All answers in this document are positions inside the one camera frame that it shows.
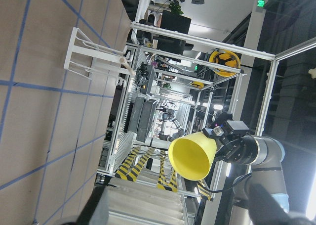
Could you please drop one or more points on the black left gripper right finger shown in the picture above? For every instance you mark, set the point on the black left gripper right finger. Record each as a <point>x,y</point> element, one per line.
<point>263,209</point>

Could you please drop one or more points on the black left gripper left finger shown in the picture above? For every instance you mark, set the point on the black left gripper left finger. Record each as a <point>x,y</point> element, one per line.
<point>96,210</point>

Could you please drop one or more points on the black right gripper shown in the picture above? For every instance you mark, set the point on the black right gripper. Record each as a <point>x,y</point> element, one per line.
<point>242,150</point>

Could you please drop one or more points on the yellow ikea cup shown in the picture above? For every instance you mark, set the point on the yellow ikea cup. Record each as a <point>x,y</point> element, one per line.
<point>192,155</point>

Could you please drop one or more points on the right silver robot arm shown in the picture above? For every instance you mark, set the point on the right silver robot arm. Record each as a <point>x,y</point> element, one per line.
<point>263,154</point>

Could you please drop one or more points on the yellow hard hat small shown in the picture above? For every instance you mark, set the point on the yellow hard hat small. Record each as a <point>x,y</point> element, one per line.
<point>198,85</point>

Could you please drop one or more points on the yellow hard hat large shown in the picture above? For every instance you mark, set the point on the yellow hard hat large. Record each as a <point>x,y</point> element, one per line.
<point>226,58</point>

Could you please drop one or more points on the green exit sign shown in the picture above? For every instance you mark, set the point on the green exit sign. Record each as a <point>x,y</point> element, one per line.
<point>260,3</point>

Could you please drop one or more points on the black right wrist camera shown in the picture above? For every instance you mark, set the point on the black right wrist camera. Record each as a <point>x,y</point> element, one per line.
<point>230,126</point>

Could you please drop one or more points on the white wire cup rack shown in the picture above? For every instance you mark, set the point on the white wire cup rack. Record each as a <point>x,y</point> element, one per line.
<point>105,61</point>

